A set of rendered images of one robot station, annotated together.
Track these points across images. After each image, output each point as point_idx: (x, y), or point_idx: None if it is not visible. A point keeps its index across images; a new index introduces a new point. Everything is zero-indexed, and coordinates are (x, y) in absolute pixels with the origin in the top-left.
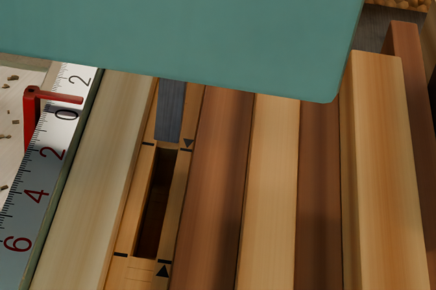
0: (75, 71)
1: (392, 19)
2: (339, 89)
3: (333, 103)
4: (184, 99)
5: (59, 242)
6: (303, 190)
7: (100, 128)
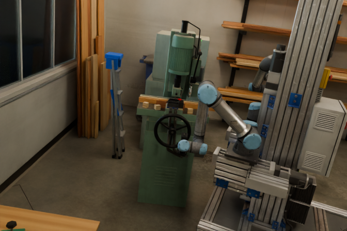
0: (177, 98)
1: (195, 112)
2: (172, 95)
3: None
4: (175, 98)
5: (168, 98)
6: None
7: None
